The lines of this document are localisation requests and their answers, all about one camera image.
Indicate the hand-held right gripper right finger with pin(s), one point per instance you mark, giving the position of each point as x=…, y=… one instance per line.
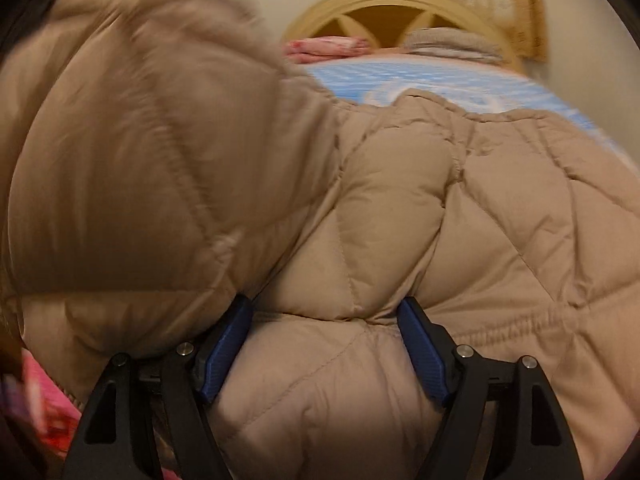
x=424, y=355

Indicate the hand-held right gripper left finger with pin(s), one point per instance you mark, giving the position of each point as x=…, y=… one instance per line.
x=225, y=355

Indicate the beige quilted down jacket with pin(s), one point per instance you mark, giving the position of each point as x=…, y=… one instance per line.
x=400, y=210

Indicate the grey-brown pillow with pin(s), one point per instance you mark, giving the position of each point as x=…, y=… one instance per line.
x=450, y=42

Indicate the pink folded blanket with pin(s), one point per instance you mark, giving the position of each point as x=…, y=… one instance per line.
x=325, y=49

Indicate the wooden arched headboard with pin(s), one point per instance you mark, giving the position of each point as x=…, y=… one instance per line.
x=385, y=2

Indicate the yellow patterned window curtain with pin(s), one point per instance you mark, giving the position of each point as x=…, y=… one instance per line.
x=520, y=5

